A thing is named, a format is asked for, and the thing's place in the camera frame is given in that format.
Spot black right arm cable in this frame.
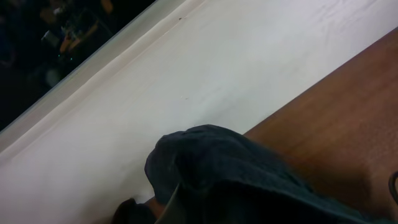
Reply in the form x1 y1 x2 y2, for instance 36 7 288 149
387 170 398 206

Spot navy blue shorts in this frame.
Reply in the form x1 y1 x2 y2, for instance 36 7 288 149
144 124 398 224

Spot black garment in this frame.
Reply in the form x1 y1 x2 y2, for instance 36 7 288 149
111 198 157 224

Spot dark window with reflections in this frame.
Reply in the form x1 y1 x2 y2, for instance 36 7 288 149
1 0 154 129

